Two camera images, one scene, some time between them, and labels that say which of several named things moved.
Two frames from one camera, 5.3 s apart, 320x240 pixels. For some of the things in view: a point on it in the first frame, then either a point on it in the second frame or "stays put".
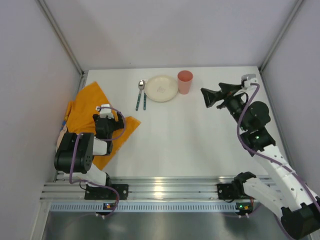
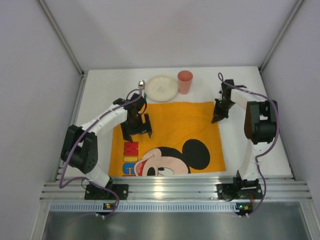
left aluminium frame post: x=83 y=73 stays put
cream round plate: x=161 y=88 stays put
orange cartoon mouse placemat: x=80 y=120 -> x=184 y=140
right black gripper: x=224 y=95 -> x=221 y=110
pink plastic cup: x=185 y=78 stays put
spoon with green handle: x=141 y=84 stays put
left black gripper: x=116 y=122 -> x=136 y=127
